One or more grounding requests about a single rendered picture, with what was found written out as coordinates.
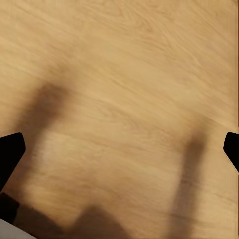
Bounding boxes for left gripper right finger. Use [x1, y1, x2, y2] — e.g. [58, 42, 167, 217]
[223, 132, 239, 173]

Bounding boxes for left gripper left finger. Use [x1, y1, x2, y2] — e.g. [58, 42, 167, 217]
[0, 132, 26, 192]

